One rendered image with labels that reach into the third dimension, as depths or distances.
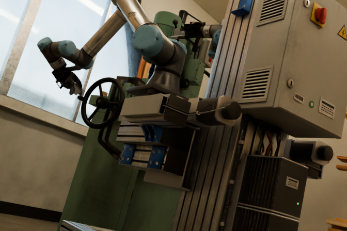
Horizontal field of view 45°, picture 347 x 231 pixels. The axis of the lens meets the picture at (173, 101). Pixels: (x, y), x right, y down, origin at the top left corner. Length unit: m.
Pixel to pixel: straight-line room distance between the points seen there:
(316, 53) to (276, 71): 0.17
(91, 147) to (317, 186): 2.57
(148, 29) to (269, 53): 0.48
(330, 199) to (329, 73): 2.85
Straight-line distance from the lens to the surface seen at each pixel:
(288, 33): 1.42
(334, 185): 4.29
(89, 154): 2.42
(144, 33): 1.64
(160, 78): 1.69
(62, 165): 3.77
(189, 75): 2.60
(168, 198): 2.45
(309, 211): 4.34
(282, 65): 1.38
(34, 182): 3.66
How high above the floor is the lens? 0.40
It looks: 14 degrees up
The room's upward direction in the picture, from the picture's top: 15 degrees clockwise
